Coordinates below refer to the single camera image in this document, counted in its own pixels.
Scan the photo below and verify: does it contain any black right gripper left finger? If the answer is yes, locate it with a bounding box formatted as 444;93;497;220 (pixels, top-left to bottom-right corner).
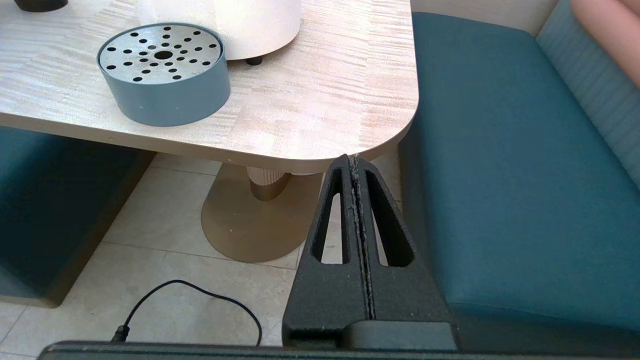
282;154;374;349

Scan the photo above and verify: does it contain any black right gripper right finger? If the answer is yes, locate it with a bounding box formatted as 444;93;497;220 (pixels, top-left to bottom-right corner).
352;155;455;323

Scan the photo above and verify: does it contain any black plastic cup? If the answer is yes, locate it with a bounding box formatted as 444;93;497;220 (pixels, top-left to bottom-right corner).
14;0;69;13

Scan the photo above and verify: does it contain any teal ribbed booth sofa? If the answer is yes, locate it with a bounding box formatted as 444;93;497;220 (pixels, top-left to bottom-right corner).
0;125;157;309
397;0;640;357

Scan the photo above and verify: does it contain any large blue perforated drip tray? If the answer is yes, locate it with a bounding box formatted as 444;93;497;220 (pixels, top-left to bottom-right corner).
96;22;232;127

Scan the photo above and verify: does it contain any large clear water dispenser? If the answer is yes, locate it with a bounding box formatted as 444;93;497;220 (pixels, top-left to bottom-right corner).
137;0;303;66

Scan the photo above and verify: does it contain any pink bolster cushion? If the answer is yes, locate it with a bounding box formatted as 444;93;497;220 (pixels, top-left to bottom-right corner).
570;0;640;89

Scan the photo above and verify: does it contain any black floor cable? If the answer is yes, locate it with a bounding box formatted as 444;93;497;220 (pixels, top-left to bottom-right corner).
111;279;264;347

